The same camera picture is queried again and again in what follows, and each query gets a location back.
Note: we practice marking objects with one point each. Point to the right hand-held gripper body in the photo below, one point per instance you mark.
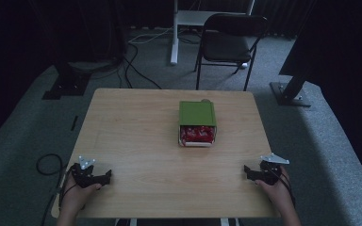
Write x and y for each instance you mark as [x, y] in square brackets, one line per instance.
[268, 172]

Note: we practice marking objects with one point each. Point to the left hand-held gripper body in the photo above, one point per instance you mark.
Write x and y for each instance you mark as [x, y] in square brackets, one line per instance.
[83, 175]

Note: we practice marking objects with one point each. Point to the pile of red snack packets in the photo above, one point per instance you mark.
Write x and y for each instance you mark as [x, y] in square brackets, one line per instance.
[197, 134]

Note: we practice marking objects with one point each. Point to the person's right hand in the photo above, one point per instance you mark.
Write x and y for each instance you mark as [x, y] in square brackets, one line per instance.
[276, 191]

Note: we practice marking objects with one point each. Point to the person's left hand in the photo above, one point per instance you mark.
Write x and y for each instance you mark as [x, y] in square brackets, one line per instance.
[75, 196]

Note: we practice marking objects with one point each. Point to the white table leg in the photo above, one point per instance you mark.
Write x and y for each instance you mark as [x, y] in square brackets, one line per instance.
[133, 222]
[225, 222]

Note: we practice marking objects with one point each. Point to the small black strip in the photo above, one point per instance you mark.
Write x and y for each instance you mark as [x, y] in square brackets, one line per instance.
[74, 123]

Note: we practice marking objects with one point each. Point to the green drawer case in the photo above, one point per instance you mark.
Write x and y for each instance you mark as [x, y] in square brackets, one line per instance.
[197, 113]

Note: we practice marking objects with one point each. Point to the grey round object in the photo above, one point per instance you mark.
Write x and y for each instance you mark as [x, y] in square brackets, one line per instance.
[205, 100]

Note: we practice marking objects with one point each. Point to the black slanted stand with bolted base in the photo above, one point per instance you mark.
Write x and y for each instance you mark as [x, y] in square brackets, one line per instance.
[290, 92]

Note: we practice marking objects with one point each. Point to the black stand with flat base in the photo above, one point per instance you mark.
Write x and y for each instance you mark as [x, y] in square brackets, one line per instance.
[66, 84]

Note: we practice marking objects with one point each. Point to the black folding chair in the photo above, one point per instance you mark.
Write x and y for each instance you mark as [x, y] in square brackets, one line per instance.
[227, 47]

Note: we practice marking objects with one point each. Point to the white desk frame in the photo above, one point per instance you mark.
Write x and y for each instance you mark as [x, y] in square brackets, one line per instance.
[175, 37]

